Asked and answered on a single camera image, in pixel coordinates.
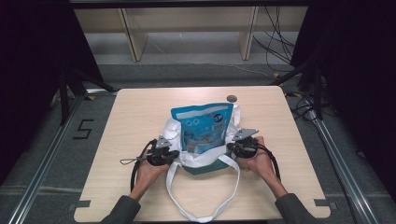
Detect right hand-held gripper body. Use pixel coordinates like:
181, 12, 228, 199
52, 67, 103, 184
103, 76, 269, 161
230, 127, 260, 160

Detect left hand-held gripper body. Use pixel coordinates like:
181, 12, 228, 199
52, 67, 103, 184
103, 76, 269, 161
145, 134, 177, 167

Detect white tote bag coloured blobs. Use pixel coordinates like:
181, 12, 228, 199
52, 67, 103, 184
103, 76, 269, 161
162, 104, 243, 224

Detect blue snack packet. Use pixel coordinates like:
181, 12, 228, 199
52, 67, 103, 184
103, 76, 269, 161
170, 102, 234, 155

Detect person's left hand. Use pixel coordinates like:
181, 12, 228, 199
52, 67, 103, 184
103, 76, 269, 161
134, 148, 172, 194

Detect person's right hand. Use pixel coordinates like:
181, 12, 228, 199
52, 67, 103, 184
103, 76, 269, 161
236, 135, 280, 187

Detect black metal stand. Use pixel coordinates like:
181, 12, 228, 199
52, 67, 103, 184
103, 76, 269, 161
57, 65, 117, 126
270, 55, 325, 121

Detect light wooden bench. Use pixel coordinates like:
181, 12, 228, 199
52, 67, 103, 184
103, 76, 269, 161
74, 6, 309, 63

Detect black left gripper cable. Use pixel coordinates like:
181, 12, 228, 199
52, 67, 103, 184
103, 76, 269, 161
130, 138, 158, 192

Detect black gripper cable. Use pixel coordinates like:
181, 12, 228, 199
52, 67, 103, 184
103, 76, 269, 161
255, 142, 282, 183
130, 138, 158, 192

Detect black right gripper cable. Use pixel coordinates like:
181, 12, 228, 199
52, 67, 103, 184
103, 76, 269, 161
255, 142, 282, 183

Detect grey gripper lanyard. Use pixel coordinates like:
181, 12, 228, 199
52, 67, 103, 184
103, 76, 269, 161
119, 155, 148, 166

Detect thin white floor cable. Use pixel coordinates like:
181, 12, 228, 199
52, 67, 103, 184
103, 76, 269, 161
186, 62, 275, 78

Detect aluminium floor rail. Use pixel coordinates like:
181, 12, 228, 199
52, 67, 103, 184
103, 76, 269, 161
306, 110, 379, 224
7, 88, 118, 224

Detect bundle of black floor cables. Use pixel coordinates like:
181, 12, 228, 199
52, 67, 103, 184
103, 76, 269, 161
251, 6, 297, 73

